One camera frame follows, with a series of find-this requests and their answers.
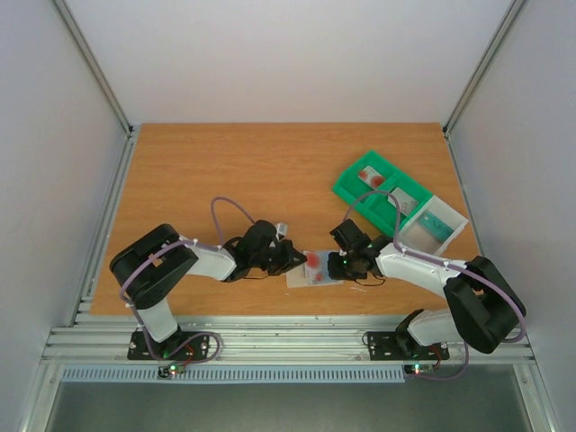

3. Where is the aluminium rail frame front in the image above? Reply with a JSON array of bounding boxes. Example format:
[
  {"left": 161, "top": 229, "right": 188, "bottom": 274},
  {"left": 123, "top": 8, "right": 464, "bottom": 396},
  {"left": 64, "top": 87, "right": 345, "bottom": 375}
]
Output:
[{"left": 40, "top": 314, "right": 536, "bottom": 366}]

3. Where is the left aluminium frame post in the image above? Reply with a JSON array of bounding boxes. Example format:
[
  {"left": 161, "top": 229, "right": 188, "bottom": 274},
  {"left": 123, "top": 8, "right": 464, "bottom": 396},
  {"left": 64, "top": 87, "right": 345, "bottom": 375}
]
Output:
[{"left": 49, "top": 0, "right": 134, "bottom": 138}]

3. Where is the right aluminium frame post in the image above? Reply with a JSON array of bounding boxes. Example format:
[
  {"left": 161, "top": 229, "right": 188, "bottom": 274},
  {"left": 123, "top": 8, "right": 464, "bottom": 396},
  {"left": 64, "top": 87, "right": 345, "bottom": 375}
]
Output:
[{"left": 442, "top": 0, "right": 528, "bottom": 140}]

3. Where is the teal card in tray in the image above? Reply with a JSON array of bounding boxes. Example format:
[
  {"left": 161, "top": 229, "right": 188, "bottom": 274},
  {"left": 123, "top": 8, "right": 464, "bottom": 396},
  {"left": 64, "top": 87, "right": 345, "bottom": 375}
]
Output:
[{"left": 418, "top": 211, "right": 454, "bottom": 242}]

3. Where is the small circuit board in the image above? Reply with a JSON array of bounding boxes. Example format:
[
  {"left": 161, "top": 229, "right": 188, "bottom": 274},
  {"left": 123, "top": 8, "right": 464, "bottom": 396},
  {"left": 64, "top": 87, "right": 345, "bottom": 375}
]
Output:
[
  {"left": 157, "top": 364, "right": 186, "bottom": 379},
  {"left": 404, "top": 363, "right": 440, "bottom": 375}
]

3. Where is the dark red striped card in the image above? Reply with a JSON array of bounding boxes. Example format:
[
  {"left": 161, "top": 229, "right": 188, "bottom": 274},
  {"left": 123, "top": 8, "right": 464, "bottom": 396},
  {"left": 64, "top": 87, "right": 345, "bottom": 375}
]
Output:
[{"left": 304, "top": 250, "right": 329, "bottom": 285}]

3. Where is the right small circuit board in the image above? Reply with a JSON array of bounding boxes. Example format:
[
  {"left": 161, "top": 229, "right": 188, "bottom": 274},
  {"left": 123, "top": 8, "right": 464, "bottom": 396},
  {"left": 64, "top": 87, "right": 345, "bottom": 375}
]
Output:
[{"left": 404, "top": 363, "right": 440, "bottom": 375}]

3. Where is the red white card in tray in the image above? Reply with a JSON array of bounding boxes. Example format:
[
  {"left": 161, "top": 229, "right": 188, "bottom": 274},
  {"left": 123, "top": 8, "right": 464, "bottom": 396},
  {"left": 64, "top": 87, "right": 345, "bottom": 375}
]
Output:
[{"left": 358, "top": 166, "right": 386, "bottom": 189}]

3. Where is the beige card holder wallet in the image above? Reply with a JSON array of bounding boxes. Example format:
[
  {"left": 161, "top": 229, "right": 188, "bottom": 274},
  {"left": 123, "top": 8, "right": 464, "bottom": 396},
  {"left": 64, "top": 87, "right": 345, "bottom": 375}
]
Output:
[{"left": 285, "top": 250, "right": 343, "bottom": 289}]

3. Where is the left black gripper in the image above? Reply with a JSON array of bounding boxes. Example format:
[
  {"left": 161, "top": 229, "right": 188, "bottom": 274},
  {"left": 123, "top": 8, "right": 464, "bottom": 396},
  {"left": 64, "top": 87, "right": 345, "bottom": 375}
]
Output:
[{"left": 251, "top": 239, "right": 307, "bottom": 275}]

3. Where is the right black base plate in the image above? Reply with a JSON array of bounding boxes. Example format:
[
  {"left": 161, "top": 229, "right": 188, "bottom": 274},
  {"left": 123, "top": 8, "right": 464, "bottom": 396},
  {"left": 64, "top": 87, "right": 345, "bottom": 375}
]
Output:
[{"left": 362, "top": 331, "right": 450, "bottom": 361}]

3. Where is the green plastic sorting tray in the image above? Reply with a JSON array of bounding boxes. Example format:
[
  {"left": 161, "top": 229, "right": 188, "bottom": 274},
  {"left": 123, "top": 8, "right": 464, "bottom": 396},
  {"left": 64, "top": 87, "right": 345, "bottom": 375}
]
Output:
[{"left": 332, "top": 150, "right": 433, "bottom": 237}]

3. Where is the grey card in tray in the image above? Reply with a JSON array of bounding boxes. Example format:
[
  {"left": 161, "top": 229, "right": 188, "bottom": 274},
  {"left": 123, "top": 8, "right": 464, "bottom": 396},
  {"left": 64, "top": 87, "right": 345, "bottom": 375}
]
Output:
[{"left": 391, "top": 187, "right": 419, "bottom": 217}]

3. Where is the left small circuit board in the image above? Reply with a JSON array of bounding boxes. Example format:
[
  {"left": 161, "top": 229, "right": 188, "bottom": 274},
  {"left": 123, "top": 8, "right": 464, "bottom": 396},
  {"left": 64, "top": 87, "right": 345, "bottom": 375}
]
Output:
[{"left": 157, "top": 364, "right": 186, "bottom": 379}]

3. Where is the grey slotted cable duct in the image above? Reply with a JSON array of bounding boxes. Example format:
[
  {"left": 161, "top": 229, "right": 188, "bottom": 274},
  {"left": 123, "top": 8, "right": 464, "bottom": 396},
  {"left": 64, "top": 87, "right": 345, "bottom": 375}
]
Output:
[{"left": 60, "top": 364, "right": 405, "bottom": 385}]

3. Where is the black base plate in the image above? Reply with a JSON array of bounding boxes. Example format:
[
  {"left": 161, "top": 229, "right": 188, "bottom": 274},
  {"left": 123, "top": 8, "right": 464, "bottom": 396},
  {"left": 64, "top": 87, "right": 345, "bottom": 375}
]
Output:
[
  {"left": 362, "top": 331, "right": 450, "bottom": 361},
  {"left": 127, "top": 330, "right": 211, "bottom": 362}
]

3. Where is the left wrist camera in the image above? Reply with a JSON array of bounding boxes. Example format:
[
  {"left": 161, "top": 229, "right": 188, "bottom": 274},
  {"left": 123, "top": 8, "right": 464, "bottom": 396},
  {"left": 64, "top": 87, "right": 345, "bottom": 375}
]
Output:
[{"left": 271, "top": 222, "right": 288, "bottom": 245}]

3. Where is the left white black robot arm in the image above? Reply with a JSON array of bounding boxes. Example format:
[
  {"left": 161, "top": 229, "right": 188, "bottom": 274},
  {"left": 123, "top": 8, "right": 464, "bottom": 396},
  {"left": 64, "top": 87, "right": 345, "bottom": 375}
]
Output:
[{"left": 109, "top": 220, "right": 307, "bottom": 358}]

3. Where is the aluminium frame post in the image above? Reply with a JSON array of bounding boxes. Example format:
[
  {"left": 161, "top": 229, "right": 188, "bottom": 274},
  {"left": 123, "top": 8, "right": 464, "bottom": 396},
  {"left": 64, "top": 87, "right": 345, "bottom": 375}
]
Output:
[
  {"left": 49, "top": 0, "right": 134, "bottom": 138},
  {"left": 442, "top": 0, "right": 528, "bottom": 140}
]

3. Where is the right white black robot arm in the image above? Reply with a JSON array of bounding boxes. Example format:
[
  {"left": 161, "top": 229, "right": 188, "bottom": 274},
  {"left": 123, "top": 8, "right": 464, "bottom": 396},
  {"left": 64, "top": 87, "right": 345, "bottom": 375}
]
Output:
[{"left": 328, "top": 219, "right": 527, "bottom": 357}]

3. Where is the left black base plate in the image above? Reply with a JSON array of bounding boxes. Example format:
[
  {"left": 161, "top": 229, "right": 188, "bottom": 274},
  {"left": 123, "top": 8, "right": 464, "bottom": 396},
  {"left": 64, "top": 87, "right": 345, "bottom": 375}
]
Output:
[{"left": 127, "top": 330, "right": 211, "bottom": 362}]

